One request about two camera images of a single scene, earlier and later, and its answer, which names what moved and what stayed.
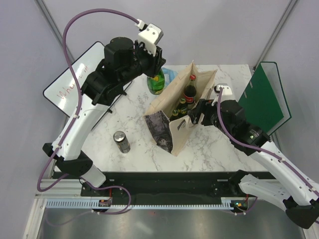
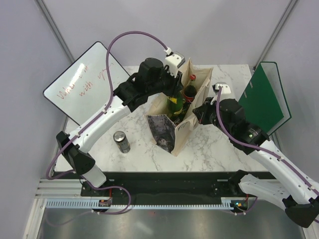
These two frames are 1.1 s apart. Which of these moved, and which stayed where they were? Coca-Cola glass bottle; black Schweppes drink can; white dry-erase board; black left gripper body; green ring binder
Moved: black left gripper body
Stayed: white dry-erase board; green ring binder; black Schweppes drink can; Coca-Cola glass bottle
